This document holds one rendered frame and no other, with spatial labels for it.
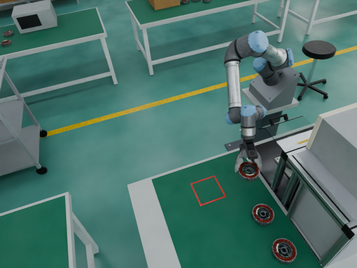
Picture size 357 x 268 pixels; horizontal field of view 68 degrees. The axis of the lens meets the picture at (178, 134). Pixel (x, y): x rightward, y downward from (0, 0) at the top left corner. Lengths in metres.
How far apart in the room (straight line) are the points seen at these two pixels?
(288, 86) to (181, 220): 1.20
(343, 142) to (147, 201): 1.03
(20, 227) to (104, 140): 1.54
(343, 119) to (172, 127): 2.07
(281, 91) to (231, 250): 1.16
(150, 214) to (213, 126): 1.69
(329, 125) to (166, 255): 0.96
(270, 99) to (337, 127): 0.92
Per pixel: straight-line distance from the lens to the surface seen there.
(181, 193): 1.60
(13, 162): 3.06
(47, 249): 1.66
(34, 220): 1.78
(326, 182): 1.30
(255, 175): 1.44
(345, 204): 1.27
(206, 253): 1.44
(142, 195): 1.63
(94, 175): 2.79
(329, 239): 1.38
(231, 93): 1.55
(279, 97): 2.09
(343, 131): 1.23
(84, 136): 3.21
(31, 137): 3.21
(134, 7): 4.07
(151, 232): 1.51
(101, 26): 3.65
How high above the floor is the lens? 2.11
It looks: 46 degrees down
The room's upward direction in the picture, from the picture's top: 6 degrees counter-clockwise
